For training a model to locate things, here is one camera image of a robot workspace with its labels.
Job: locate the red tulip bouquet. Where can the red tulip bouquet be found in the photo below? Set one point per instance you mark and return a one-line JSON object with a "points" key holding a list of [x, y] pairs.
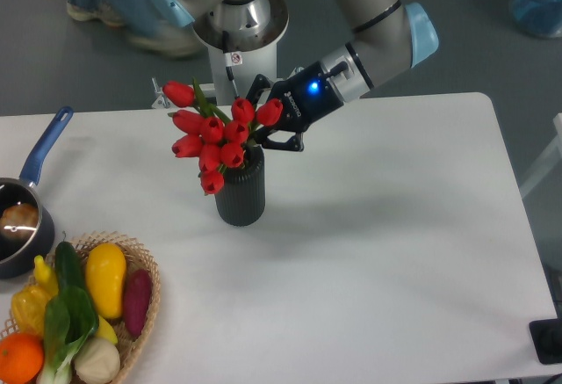
{"points": [[221, 142]]}

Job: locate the orange fruit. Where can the orange fruit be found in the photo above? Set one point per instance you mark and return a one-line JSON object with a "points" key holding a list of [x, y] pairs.
{"points": [[22, 357]]}

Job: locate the brown bun in saucepan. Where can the brown bun in saucepan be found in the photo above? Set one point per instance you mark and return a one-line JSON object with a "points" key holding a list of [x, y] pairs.
{"points": [[19, 222]]}

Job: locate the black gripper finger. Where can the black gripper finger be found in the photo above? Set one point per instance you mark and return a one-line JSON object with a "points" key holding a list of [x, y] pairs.
{"points": [[259, 90], [293, 144]]}

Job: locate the green bok choy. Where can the green bok choy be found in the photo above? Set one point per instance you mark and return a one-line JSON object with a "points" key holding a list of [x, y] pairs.
{"points": [[70, 320]]}

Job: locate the dark green cucumber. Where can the dark green cucumber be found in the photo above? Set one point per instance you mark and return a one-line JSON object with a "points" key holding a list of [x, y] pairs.
{"points": [[68, 267]]}

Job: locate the purple sweet potato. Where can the purple sweet potato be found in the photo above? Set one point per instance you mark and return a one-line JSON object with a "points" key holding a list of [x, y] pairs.
{"points": [[136, 299]]}

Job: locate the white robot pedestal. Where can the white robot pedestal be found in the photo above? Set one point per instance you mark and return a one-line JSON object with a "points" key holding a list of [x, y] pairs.
{"points": [[234, 72]]}

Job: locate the woven wicker basket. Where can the woven wicker basket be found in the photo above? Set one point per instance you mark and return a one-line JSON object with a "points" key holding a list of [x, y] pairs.
{"points": [[137, 257]]}

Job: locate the yellow mango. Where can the yellow mango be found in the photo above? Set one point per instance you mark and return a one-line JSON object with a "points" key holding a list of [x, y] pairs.
{"points": [[105, 274]]}

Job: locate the yellow bell pepper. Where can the yellow bell pepper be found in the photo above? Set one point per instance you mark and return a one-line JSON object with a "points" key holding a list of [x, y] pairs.
{"points": [[28, 308]]}

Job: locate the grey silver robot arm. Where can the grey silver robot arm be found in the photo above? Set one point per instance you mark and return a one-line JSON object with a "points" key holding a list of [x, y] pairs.
{"points": [[241, 37]]}

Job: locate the blue handled saucepan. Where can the blue handled saucepan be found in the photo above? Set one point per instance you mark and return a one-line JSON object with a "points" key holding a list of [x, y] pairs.
{"points": [[17, 258]]}

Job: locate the white frame at right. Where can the white frame at right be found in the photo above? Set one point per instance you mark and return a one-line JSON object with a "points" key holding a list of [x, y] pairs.
{"points": [[544, 163]]}

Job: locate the dark grey ribbed vase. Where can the dark grey ribbed vase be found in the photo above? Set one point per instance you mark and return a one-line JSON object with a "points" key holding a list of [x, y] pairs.
{"points": [[241, 202]]}

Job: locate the person in blue jeans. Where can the person in blue jeans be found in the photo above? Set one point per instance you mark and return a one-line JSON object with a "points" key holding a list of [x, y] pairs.
{"points": [[145, 28]]}

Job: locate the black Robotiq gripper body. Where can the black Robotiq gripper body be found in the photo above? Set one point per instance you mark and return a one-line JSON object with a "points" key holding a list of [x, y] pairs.
{"points": [[306, 97]]}

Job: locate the black device at edge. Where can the black device at edge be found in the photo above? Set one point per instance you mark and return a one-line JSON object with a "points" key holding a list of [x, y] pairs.
{"points": [[546, 337]]}

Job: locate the beige garlic bulb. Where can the beige garlic bulb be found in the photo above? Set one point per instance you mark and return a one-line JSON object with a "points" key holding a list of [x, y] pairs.
{"points": [[97, 362]]}

